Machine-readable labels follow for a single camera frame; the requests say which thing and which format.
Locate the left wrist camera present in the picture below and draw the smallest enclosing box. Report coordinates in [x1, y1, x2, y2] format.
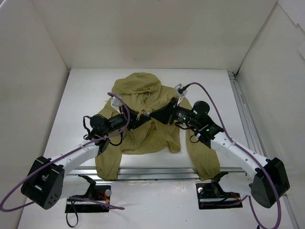
[111, 95, 123, 114]

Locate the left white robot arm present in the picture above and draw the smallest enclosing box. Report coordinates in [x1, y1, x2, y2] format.
[21, 108, 151, 210]

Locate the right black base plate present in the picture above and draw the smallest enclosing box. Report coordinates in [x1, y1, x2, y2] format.
[196, 183, 243, 210]

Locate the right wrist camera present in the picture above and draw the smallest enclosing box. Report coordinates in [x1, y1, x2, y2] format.
[174, 83, 187, 105]

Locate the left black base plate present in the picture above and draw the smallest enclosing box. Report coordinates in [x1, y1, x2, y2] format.
[64, 184, 111, 213]

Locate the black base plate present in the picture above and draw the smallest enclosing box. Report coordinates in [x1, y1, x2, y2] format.
[64, 184, 111, 213]
[196, 183, 243, 210]

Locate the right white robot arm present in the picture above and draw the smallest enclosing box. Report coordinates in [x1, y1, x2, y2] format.
[150, 97, 290, 208]

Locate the front aluminium rail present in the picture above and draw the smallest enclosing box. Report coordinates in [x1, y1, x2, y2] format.
[69, 167, 245, 181]

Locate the silver zipper slider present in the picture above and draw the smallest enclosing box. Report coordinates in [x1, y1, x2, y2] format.
[140, 110, 152, 116]

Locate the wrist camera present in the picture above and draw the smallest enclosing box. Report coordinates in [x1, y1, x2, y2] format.
[111, 95, 123, 114]
[174, 83, 187, 105]

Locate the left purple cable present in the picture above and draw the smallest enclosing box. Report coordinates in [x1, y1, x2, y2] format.
[0, 92, 131, 213]

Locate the olive green hooded jacket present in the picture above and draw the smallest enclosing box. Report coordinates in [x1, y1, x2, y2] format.
[95, 73, 220, 180]

